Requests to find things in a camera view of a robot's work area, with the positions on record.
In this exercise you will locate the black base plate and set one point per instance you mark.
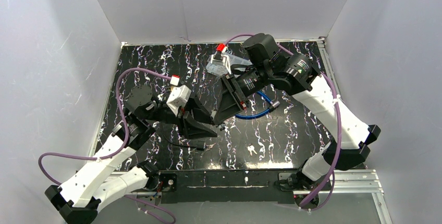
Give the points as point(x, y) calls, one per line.
point(240, 185)

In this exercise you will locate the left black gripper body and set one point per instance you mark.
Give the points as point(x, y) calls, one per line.
point(184, 118)

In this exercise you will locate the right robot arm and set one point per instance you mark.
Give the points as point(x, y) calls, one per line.
point(300, 78)

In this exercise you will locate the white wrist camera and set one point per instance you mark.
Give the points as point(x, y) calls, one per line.
point(178, 97)
point(221, 59)

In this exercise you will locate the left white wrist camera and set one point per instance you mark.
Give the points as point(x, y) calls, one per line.
point(178, 97)

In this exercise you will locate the black cable padlock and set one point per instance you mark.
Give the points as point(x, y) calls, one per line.
point(186, 141)

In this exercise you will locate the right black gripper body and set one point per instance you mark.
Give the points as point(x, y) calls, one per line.
point(233, 91)

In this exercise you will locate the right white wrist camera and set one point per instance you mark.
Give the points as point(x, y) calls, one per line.
point(221, 59)

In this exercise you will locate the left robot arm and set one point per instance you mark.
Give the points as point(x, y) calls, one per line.
point(90, 189)

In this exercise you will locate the clear plastic parts box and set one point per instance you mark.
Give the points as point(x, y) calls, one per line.
point(219, 67)

